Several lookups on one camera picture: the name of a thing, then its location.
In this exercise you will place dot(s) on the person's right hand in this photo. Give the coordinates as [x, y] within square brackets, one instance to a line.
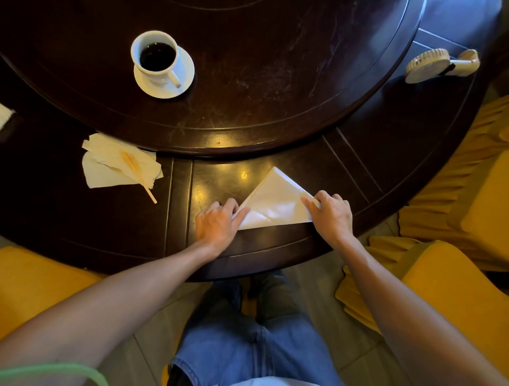
[334, 220]

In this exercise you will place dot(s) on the person's left hand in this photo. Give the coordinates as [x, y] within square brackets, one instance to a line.
[214, 230]

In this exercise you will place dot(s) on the white cloth napkin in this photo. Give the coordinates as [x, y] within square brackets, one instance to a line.
[274, 203]

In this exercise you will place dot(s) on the wooden stir stick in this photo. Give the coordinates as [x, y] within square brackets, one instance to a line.
[150, 195]

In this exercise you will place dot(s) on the white saucer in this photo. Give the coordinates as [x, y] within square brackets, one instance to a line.
[159, 91]

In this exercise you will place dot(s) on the white coffee cup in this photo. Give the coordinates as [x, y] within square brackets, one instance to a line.
[153, 77]

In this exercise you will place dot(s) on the person's left forearm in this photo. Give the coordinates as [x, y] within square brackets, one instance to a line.
[99, 310]

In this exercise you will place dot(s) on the person's right forearm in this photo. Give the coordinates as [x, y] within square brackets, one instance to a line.
[417, 318]

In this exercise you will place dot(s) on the dark wooden round table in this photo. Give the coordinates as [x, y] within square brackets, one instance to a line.
[99, 222]

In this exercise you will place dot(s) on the flat cream paper tissue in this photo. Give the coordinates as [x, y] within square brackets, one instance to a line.
[97, 177]

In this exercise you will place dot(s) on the folded cream paper tissue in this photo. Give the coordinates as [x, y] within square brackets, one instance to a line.
[107, 149]

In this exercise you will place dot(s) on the dark wooden turntable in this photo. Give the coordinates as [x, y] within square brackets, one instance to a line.
[278, 79]

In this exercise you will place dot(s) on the white shirt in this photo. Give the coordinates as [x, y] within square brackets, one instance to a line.
[274, 382]

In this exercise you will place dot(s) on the cream handheld fan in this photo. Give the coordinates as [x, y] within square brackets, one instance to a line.
[425, 65]

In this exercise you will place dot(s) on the white tissue pack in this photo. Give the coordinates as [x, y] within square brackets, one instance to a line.
[4, 115]

